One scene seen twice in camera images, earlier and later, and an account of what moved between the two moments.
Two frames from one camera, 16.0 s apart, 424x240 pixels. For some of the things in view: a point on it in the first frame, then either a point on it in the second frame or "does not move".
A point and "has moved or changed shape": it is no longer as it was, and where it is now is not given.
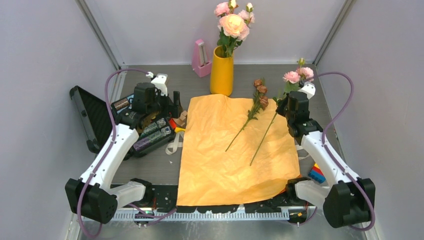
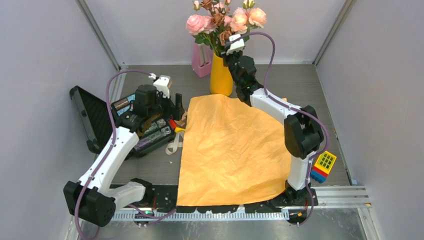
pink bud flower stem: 293,79 to 214,9
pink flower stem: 248,17 has moved or changed shape
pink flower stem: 225,42 to 200,27
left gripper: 176,109 does not move
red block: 172,124 does not move
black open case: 97,118 does not move
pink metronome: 200,62 does not move
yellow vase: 221,73 does not move
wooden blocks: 182,117 does not move
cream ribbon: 178,142 does not move
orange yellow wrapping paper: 236,151 does not move
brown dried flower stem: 260,101 to 218,20
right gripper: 280,109 to 239,53
